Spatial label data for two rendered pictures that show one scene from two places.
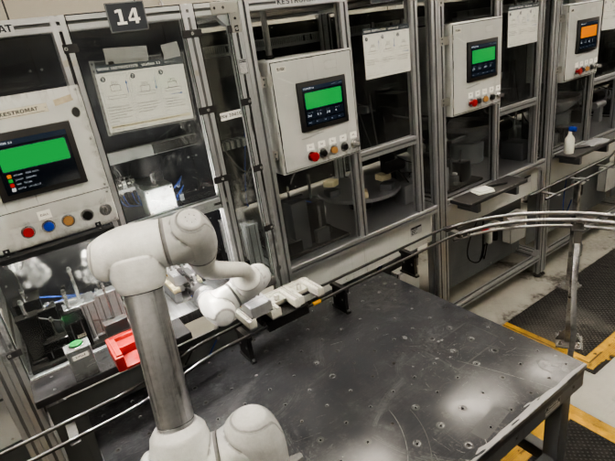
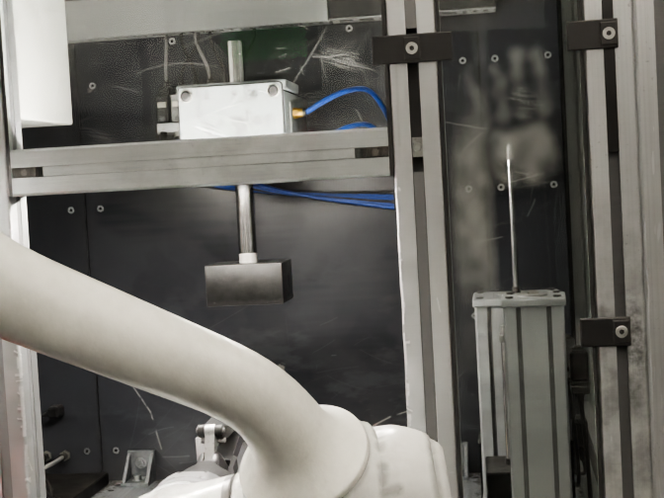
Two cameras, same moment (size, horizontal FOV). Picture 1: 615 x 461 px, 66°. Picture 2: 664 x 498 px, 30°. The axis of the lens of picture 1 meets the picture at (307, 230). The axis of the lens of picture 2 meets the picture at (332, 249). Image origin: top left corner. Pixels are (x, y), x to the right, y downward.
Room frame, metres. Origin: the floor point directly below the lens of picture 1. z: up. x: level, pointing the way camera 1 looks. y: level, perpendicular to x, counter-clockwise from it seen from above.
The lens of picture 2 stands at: (0.88, -0.36, 1.29)
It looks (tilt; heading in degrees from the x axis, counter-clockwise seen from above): 3 degrees down; 40
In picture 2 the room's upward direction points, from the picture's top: 3 degrees counter-clockwise
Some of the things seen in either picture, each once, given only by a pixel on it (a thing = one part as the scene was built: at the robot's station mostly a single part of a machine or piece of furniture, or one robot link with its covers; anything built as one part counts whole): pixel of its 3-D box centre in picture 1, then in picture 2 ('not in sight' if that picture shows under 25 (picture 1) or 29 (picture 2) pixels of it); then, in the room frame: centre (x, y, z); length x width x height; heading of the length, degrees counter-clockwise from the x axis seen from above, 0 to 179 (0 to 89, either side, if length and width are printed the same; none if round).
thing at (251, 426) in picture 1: (253, 444); not in sight; (1.00, 0.24, 0.85); 0.18 x 0.16 x 0.22; 103
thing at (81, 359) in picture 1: (80, 357); not in sight; (1.37, 0.83, 0.97); 0.08 x 0.08 x 0.12; 32
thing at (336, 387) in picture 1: (330, 394); not in sight; (1.37, 0.00, 0.66); 1.50 x 1.06 x 0.04; 122
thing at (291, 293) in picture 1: (280, 306); not in sight; (1.73, 0.16, 0.84); 0.36 x 0.14 x 0.10; 122
